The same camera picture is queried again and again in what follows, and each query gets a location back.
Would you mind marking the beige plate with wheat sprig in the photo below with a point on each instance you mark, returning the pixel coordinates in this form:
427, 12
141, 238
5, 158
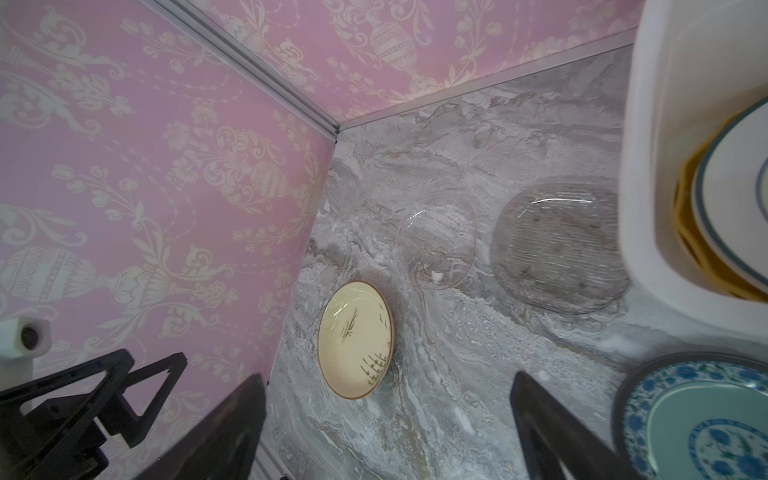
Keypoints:
355, 340

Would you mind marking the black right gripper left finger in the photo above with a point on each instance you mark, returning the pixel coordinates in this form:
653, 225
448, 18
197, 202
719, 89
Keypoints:
223, 445

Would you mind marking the teal blue floral plate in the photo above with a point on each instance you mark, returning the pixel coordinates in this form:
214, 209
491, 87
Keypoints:
694, 415

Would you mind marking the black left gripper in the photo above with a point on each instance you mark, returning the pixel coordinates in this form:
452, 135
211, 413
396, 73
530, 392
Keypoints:
36, 438

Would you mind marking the aluminium left corner post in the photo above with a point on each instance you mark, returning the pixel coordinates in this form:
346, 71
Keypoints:
191, 21

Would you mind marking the yellow polka dot plate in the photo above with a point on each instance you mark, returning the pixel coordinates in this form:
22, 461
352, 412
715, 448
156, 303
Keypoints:
717, 273

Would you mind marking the white plastic bin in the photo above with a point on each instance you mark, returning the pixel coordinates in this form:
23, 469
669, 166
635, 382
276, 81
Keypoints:
694, 65

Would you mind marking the white plate with quatrefoil border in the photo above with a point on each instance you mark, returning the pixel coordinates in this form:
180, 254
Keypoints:
730, 195

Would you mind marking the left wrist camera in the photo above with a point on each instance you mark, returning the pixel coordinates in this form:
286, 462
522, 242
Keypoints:
23, 339

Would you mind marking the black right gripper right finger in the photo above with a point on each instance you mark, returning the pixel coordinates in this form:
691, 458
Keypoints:
554, 442

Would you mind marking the small clear glass plate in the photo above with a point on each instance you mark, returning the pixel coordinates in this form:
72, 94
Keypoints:
436, 242

